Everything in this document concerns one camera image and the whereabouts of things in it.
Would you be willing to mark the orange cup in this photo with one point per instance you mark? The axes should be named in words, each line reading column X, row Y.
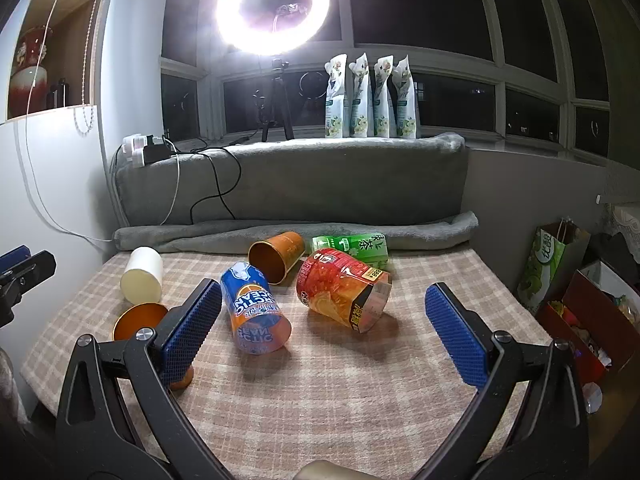
column 135, row 322
column 285, row 255

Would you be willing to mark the white power strip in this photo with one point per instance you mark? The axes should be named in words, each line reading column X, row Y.
column 131, row 152

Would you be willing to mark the white cup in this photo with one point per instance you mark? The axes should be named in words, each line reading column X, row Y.
column 142, row 275

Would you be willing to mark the black charger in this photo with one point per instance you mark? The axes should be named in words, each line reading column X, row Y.
column 157, row 152

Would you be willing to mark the white green stand-up pouch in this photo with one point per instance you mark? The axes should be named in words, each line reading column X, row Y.
column 382, row 105
column 406, row 105
column 336, row 105
column 360, row 105

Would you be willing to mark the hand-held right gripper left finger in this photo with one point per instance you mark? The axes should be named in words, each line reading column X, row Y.
column 192, row 330

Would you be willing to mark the red cardboard box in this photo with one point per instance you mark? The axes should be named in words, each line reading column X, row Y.
column 585, row 350

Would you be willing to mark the dark bottle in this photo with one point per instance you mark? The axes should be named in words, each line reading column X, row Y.
column 59, row 94

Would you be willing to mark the green drink carton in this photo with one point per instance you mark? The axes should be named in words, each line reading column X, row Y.
column 350, row 245

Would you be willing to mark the wooden wall shelf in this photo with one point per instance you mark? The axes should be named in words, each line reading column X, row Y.
column 75, row 35

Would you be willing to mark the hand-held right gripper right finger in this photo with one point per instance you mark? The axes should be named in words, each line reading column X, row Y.
column 457, row 335

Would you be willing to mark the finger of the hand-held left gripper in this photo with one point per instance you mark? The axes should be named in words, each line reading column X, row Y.
column 27, row 270

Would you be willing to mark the black tripod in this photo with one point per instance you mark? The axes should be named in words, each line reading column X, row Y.
column 277, row 90

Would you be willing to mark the white lace cloth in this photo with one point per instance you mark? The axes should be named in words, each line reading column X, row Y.
column 625, row 220

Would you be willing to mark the checked beige table cloth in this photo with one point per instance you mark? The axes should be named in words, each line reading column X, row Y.
column 325, row 385

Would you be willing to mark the white window frame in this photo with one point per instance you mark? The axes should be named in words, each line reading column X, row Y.
column 450, row 67

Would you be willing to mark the red white vase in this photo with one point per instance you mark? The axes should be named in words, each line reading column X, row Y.
column 27, row 80

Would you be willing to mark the blue printed cup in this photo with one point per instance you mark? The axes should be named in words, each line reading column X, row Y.
column 255, row 310

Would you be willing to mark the red printed cup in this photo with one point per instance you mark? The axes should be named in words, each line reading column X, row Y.
column 335, row 290

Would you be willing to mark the grey blanket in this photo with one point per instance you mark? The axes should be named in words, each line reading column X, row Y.
column 350, row 185

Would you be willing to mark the green paper bag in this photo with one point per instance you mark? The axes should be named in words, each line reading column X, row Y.
column 542, row 265

